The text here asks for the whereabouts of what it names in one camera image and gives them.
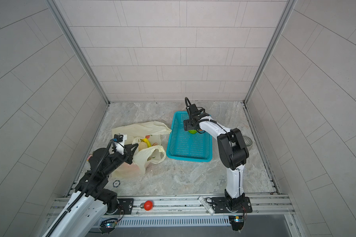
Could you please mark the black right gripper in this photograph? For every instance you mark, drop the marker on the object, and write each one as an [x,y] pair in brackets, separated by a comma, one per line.
[187,124]

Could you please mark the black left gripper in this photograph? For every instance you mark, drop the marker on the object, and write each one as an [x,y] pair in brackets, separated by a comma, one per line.
[129,152]

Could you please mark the green fruit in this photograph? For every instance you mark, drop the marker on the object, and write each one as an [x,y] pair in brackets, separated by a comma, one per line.
[192,131]

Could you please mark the translucent cream plastic bag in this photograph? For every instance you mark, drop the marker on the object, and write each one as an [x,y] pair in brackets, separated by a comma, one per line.
[147,136]

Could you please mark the yellow banana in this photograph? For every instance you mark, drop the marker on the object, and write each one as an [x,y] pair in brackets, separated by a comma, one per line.
[145,140]

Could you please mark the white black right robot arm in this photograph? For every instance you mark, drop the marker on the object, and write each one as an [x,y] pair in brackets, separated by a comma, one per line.
[232,150]

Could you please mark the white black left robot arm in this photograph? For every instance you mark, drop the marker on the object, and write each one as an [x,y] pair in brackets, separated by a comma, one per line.
[92,204]

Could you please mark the teal plastic basket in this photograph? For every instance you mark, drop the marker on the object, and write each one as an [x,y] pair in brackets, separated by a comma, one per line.
[184,146]

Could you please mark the red emergency stop button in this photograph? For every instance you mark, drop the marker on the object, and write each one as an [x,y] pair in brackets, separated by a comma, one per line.
[147,205]

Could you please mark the left circuit board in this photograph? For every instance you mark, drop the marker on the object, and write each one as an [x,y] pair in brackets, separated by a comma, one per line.
[108,225]

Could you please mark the circuit board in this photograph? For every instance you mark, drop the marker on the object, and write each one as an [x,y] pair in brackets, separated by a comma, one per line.
[237,222]
[108,225]

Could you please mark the ventilation grille strip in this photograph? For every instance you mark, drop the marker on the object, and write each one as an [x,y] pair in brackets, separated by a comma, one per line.
[177,221]

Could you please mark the right circuit board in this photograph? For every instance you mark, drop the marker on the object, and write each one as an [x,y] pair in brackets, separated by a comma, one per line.
[237,222]

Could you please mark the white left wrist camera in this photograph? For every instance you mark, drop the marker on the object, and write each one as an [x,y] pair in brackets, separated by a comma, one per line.
[119,143]

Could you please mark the white label block on rail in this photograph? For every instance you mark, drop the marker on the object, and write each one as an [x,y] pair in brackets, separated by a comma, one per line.
[208,206]

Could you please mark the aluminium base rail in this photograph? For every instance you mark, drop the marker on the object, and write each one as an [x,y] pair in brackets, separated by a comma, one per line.
[262,204]

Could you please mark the aluminium corner post right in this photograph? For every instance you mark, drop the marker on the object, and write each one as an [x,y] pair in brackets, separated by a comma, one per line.
[272,44]

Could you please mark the aluminium corner post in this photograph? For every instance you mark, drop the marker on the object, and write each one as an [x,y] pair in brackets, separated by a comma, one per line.
[73,43]
[272,44]

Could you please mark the aluminium corner post left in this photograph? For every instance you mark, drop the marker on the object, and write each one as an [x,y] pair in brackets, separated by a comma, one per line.
[73,43]

